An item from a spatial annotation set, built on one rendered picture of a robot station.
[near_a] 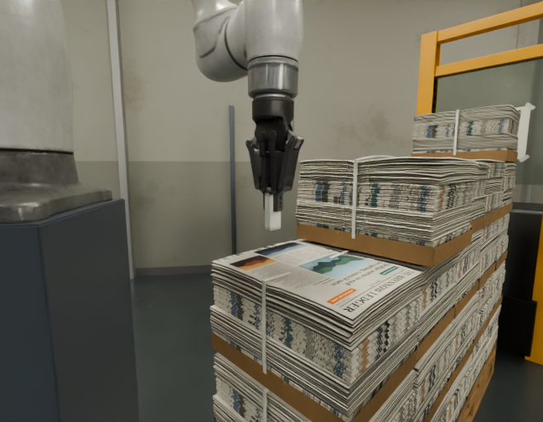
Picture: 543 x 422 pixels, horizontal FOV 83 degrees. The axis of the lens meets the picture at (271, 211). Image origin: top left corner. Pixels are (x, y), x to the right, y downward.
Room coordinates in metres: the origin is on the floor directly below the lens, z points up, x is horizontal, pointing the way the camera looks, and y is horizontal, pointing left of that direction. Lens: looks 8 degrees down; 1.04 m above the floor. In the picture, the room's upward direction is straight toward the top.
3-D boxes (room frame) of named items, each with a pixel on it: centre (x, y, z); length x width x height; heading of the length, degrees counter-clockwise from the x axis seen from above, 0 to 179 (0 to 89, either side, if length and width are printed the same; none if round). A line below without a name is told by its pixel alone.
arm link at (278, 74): (0.57, 0.00, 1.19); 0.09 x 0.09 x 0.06
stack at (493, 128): (1.48, -0.91, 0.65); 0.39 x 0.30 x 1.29; 45
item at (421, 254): (0.76, -0.38, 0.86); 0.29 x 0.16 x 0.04; 134
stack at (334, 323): (0.97, -0.40, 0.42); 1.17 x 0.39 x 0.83; 135
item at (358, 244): (0.84, -0.31, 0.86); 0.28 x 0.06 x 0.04; 134
